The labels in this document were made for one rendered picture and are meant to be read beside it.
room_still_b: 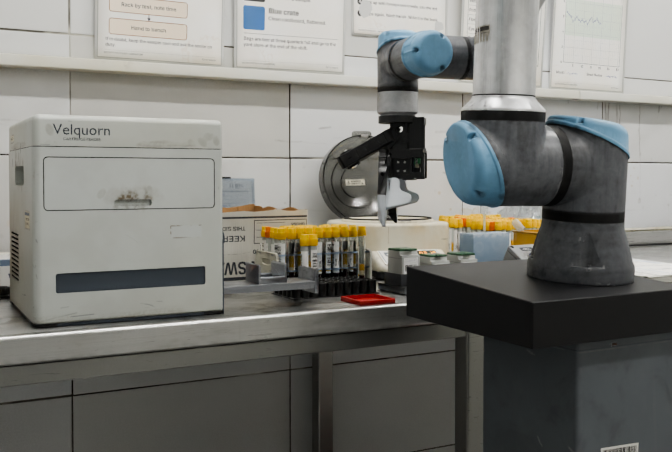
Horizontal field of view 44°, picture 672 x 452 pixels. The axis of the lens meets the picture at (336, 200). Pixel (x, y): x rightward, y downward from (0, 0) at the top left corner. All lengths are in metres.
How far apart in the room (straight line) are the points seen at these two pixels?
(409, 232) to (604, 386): 0.72
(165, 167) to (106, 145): 0.09
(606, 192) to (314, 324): 0.49
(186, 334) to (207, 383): 0.77
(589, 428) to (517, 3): 0.57
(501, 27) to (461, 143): 0.16
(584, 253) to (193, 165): 0.58
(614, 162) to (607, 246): 0.12
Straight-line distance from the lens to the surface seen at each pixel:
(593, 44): 2.64
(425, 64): 1.41
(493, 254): 1.71
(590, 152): 1.20
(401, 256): 1.53
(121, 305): 1.27
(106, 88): 1.92
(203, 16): 1.99
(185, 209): 1.28
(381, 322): 1.40
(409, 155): 1.51
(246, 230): 1.64
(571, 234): 1.21
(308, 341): 1.37
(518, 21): 1.16
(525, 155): 1.14
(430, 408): 2.34
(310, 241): 1.47
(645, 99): 2.75
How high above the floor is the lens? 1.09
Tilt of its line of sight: 1 degrees down
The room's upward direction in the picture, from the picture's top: straight up
